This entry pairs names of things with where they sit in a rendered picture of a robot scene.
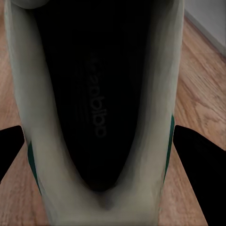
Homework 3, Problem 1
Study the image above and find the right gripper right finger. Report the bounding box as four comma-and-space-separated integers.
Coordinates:
173, 125, 226, 226

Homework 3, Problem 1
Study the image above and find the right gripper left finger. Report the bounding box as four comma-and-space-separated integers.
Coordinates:
0, 125, 24, 181

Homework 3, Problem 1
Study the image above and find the gym shoe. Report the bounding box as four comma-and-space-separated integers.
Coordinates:
4, 0, 185, 226

